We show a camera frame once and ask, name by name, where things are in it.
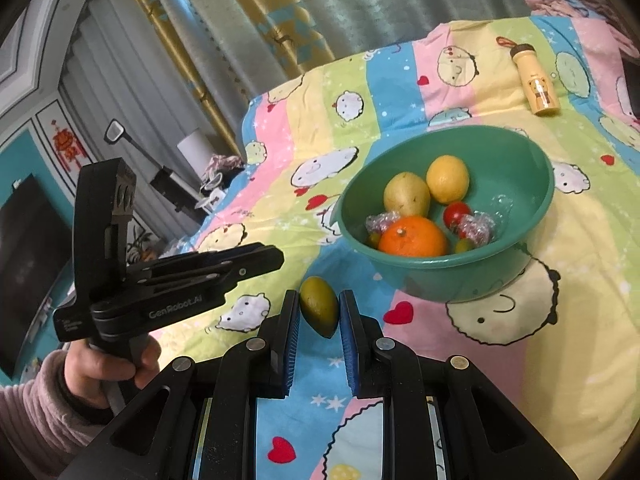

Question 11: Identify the black flat television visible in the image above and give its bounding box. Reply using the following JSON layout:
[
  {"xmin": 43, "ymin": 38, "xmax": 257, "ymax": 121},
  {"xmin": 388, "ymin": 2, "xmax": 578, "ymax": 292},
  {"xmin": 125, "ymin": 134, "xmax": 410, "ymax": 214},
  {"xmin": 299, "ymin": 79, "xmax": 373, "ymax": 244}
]
[{"xmin": 0, "ymin": 174, "xmax": 76, "ymax": 381}]

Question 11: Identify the gold and silver deer curtain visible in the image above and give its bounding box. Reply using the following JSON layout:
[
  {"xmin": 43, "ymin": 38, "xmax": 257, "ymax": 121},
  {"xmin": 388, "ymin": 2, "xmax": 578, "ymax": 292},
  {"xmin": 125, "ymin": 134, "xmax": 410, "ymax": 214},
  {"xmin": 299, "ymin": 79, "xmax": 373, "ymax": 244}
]
[{"xmin": 115, "ymin": 0, "xmax": 601, "ymax": 111}]

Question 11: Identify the potted plant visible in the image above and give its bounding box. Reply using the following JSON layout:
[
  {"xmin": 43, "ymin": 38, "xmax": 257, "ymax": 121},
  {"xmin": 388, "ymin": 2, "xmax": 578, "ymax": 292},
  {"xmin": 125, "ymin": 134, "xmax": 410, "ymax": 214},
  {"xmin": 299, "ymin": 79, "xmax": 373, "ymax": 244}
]
[{"xmin": 127, "ymin": 225, "xmax": 166, "ymax": 263}]

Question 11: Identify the yellow lemon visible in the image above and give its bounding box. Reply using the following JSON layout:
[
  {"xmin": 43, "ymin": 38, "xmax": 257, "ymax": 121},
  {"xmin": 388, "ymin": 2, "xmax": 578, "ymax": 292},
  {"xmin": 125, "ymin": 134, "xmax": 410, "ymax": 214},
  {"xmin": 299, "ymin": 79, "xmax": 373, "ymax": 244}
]
[{"xmin": 425, "ymin": 155, "xmax": 471, "ymax": 205}]

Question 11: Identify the orange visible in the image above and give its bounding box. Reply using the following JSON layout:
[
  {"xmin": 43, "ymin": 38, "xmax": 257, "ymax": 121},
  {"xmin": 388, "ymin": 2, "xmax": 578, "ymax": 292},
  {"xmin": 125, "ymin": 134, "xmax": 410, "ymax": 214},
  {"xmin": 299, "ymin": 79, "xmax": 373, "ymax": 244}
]
[{"xmin": 378, "ymin": 216, "xmax": 448, "ymax": 258}]

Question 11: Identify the green plastic basin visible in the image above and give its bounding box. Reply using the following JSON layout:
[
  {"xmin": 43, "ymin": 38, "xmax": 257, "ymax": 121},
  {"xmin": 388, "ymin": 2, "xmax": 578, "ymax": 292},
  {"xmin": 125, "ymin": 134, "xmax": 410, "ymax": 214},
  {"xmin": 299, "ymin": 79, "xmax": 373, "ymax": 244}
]
[{"xmin": 338, "ymin": 126, "xmax": 555, "ymax": 303}]

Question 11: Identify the yellow cartoon bottle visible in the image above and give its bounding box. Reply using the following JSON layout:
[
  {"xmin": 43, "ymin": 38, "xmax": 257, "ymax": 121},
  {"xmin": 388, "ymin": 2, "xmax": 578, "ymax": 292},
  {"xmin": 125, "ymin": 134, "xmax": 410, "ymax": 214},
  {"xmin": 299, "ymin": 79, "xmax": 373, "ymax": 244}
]
[{"xmin": 496, "ymin": 36, "xmax": 560, "ymax": 117}]

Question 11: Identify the pile of clothes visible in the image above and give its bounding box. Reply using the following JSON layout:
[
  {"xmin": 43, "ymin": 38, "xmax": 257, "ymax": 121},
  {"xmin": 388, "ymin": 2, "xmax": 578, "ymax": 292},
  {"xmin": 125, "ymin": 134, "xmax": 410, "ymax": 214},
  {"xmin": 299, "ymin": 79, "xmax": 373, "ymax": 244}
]
[{"xmin": 207, "ymin": 155, "xmax": 246, "ymax": 176}]

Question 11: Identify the yellow-green pear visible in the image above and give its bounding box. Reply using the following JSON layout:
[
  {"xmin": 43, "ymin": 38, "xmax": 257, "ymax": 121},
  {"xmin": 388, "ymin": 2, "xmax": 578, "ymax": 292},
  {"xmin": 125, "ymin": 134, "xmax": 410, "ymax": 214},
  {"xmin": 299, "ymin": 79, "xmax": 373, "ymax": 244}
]
[{"xmin": 383, "ymin": 171, "xmax": 432, "ymax": 218}]

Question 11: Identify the striped cartoon printed blanket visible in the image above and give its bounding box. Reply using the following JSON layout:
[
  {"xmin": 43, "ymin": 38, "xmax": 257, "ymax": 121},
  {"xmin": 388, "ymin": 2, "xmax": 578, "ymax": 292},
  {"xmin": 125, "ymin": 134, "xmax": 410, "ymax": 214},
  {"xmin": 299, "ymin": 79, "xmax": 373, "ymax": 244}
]
[{"xmin": 190, "ymin": 12, "xmax": 640, "ymax": 480}]

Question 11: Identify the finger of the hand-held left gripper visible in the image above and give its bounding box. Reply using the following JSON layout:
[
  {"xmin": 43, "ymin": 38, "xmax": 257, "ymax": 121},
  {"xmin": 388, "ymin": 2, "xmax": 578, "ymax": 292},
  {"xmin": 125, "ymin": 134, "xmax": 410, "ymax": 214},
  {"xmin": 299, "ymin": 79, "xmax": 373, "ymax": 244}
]
[{"xmin": 125, "ymin": 242, "xmax": 285, "ymax": 307}]

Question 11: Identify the red cherry tomato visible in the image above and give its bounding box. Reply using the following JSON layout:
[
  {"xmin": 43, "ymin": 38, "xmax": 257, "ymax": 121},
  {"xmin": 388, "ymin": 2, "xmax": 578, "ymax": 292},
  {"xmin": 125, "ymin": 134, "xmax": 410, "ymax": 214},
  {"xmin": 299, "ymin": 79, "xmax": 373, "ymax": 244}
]
[{"xmin": 443, "ymin": 201, "xmax": 472, "ymax": 230}]

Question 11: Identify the person's left forearm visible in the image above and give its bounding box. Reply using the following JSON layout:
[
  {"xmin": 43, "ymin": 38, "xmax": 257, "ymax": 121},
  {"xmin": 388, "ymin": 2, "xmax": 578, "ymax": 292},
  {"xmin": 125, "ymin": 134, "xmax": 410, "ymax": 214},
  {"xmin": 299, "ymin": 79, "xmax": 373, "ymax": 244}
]
[{"xmin": 0, "ymin": 350, "xmax": 121, "ymax": 480}]

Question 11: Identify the red candy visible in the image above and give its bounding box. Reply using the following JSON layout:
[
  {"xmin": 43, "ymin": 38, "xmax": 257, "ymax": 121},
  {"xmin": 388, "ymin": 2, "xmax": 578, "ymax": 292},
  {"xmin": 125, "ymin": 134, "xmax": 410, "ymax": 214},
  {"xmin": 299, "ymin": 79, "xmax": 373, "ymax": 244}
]
[
  {"xmin": 456, "ymin": 210, "xmax": 497, "ymax": 247},
  {"xmin": 365, "ymin": 211, "xmax": 401, "ymax": 235}
]

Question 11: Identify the grey pleated curtain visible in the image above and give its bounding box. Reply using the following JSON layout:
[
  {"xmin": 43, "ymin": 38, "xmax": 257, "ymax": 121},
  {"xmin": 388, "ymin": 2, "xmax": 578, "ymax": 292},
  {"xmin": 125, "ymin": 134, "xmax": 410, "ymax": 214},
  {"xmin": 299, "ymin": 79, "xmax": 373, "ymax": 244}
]
[{"xmin": 60, "ymin": 0, "xmax": 211, "ymax": 201}]

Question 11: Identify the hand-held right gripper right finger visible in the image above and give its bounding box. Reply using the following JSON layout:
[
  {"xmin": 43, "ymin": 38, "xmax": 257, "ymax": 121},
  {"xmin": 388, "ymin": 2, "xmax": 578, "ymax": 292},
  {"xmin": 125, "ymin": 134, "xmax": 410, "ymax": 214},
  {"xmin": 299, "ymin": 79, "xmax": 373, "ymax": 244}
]
[{"xmin": 339, "ymin": 289, "xmax": 581, "ymax": 480}]

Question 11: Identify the white stool with bow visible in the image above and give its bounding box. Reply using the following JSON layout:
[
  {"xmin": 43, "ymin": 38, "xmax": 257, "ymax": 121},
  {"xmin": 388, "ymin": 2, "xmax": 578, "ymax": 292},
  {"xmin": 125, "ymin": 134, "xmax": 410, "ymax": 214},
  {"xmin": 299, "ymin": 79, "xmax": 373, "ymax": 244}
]
[{"xmin": 197, "ymin": 185, "xmax": 228, "ymax": 211}]

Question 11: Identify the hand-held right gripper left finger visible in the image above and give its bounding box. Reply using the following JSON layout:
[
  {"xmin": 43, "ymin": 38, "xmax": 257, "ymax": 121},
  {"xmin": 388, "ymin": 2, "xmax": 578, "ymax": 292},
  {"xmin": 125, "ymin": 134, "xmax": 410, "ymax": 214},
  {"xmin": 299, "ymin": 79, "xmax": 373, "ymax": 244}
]
[{"xmin": 60, "ymin": 289, "xmax": 301, "ymax": 480}]

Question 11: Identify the white cylindrical appliance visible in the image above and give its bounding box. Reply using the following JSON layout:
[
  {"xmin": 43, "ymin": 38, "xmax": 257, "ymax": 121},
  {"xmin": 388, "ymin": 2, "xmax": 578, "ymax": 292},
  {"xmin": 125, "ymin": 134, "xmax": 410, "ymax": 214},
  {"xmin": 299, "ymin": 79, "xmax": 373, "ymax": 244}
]
[{"xmin": 176, "ymin": 130, "xmax": 213, "ymax": 168}]

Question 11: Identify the person's left hand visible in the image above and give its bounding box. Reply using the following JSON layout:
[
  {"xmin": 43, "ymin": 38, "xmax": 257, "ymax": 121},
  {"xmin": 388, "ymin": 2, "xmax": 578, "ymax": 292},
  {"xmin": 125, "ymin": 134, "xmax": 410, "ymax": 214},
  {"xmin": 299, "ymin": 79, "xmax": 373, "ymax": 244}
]
[{"xmin": 64, "ymin": 335, "xmax": 163, "ymax": 392}]

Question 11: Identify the red knot wall decoration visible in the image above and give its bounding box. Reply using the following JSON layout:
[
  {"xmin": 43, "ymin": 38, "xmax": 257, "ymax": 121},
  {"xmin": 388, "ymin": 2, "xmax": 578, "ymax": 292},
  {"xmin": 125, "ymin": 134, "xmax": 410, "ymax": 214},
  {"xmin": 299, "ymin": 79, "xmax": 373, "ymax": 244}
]
[{"xmin": 50, "ymin": 119, "xmax": 88, "ymax": 171}]

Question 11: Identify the pile of folded pastel cloths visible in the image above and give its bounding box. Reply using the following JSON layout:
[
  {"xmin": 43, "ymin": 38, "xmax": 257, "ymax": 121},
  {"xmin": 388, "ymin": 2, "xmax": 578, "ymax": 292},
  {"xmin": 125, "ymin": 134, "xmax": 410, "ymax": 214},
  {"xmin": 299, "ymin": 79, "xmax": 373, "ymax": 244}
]
[{"xmin": 525, "ymin": 0, "xmax": 626, "ymax": 26}]

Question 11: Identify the black upright vacuum cleaner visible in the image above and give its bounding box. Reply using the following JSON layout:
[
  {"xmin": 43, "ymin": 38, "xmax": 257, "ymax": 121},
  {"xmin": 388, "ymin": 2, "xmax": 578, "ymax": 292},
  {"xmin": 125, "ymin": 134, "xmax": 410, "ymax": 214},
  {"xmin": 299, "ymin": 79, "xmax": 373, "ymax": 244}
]
[{"xmin": 104, "ymin": 119, "xmax": 201, "ymax": 221}]

